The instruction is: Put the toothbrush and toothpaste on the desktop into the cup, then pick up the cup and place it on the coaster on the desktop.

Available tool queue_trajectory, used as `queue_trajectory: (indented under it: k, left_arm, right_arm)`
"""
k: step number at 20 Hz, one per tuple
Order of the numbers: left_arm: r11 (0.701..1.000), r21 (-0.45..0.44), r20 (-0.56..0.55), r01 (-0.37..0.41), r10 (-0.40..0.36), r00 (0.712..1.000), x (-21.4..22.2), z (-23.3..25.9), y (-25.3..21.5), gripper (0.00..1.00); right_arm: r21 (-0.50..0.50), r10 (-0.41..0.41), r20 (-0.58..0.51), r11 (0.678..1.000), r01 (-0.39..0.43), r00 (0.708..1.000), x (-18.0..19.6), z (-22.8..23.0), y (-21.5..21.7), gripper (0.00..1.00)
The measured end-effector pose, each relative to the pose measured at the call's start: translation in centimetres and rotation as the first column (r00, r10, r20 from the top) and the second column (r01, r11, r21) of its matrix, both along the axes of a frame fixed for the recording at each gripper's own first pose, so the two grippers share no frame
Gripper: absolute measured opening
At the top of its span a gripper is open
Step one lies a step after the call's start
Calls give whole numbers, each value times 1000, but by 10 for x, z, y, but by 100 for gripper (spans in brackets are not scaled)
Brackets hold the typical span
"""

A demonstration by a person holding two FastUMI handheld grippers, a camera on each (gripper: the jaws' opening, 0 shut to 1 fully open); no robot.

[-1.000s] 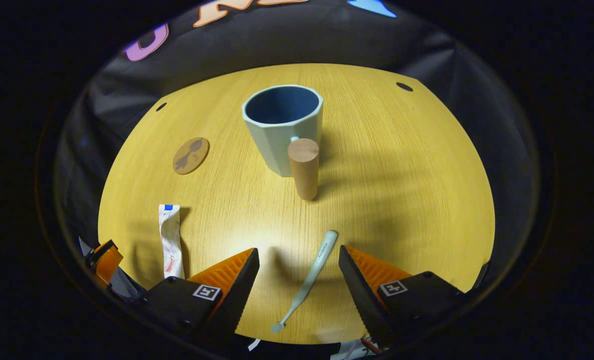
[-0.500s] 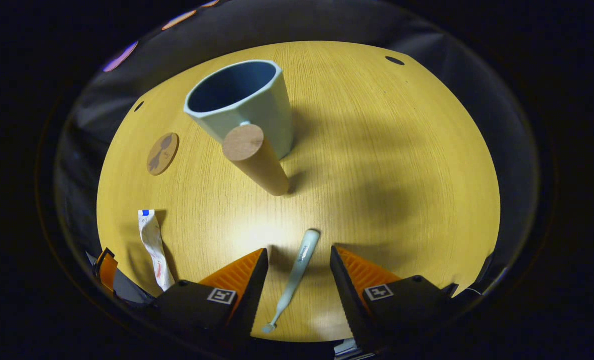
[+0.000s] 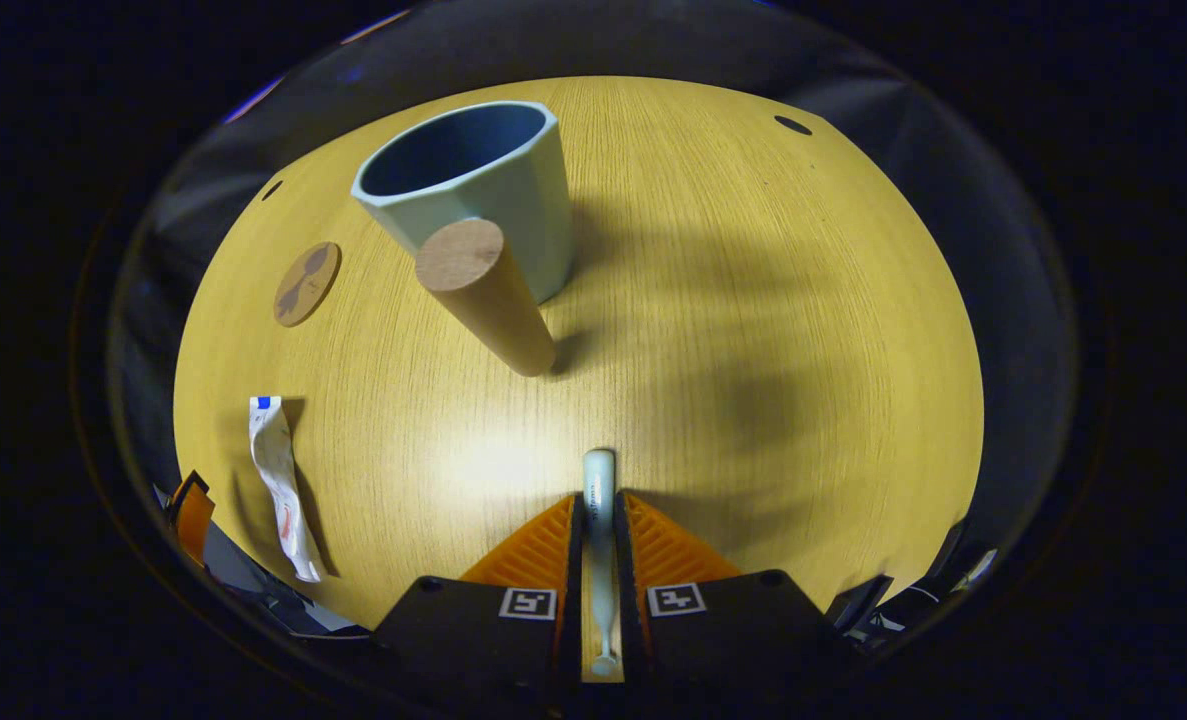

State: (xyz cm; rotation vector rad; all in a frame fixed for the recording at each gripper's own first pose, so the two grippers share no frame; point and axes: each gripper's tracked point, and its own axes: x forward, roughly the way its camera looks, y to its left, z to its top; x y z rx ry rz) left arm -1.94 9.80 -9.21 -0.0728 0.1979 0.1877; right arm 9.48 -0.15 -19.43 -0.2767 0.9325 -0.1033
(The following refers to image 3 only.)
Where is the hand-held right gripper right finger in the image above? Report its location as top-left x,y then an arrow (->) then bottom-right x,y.
613,490 -> 839,701

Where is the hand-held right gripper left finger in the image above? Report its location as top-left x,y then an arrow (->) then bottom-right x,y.
373,492 -> 586,706

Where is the pale green toothbrush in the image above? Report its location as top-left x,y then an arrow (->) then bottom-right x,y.
581,449 -> 622,677

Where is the white toothpaste tube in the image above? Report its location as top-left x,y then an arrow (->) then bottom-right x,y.
248,396 -> 326,583

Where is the round brown coaster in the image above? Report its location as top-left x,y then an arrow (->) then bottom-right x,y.
273,241 -> 342,328

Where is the light green cup wooden handle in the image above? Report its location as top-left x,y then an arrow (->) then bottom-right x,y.
351,100 -> 576,378

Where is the yellow wooden desktop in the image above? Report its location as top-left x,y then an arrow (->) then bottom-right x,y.
173,76 -> 984,686

